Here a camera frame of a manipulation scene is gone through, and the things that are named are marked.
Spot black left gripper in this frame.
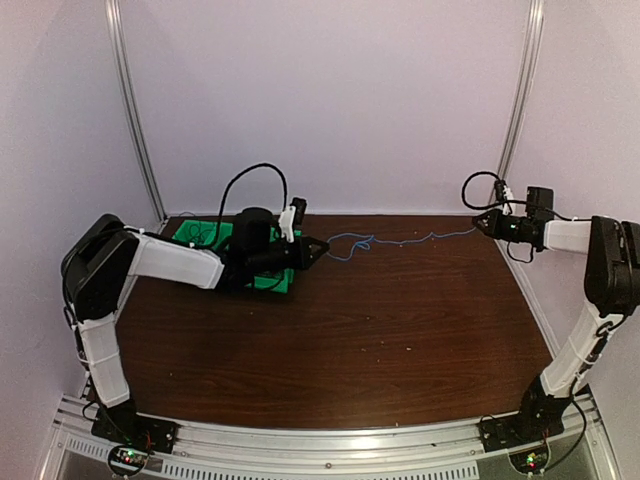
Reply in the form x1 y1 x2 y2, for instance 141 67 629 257
248 235 329 274

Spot blue and brown cables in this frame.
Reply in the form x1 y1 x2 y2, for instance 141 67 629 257
327 227 481 265

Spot dark blue pulled cable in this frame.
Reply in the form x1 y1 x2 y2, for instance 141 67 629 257
184 219 221 249

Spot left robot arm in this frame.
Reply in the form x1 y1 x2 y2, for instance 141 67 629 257
61 198 329 444

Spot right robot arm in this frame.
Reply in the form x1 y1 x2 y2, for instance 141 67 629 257
472 179 639 442

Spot green plastic bin right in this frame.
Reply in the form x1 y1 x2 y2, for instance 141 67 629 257
242 224 302 293

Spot green plastic bin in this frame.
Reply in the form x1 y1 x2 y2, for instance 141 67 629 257
172 220 220 248
242 224 302 293
216 222 234 250

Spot green plastic bin middle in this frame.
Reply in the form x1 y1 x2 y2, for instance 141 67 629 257
216 222 234 250

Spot green plastic bin left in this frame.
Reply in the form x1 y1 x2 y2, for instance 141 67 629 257
172 220 220 248

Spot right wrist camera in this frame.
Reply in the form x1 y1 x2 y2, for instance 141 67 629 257
494 179 515 215

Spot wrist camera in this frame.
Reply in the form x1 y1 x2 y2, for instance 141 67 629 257
494 179 515 215
278 197 307 243

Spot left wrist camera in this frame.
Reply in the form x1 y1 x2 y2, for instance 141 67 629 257
278 197 307 243

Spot right aluminium frame post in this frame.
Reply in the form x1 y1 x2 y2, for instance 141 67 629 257
497 0 545 179

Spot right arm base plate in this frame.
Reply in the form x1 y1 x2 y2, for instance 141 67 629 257
477 413 564 453

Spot aluminium front rail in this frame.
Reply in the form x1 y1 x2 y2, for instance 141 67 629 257
47 389 616 480

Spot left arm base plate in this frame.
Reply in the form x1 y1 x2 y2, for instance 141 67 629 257
91 413 178 454

